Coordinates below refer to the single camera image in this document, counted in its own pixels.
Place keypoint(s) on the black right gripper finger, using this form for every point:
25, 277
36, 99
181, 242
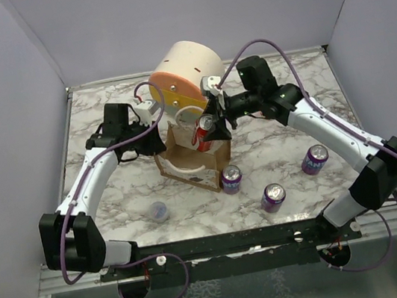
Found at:
218, 131
211, 114

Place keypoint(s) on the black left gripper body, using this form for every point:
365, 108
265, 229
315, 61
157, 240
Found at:
146, 142

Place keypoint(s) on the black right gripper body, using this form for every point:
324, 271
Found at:
224, 112

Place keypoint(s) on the red soda can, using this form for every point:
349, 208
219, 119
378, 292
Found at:
203, 125

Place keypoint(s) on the brown canvas bag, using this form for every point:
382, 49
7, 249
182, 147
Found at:
183, 162

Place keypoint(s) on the purple soda can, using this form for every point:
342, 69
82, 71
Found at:
231, 178
315, 159
273, 196

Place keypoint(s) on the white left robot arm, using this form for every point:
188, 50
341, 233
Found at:
70, 238

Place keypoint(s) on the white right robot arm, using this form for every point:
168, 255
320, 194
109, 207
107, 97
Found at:
374, 159

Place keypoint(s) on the cream cylindrical drawer cabinet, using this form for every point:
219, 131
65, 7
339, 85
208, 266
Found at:
178, 76

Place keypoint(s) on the small clear plastic cup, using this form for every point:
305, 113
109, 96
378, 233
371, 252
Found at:
158, 212

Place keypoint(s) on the purple soda can front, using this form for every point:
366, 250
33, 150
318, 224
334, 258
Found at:
273, 196

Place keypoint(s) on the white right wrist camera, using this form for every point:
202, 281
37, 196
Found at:
209, 85

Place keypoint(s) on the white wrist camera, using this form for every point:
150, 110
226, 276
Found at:
209, 85
145, 110

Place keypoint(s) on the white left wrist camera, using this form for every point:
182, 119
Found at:
145, 110

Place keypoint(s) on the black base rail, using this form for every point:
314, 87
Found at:
234, 253

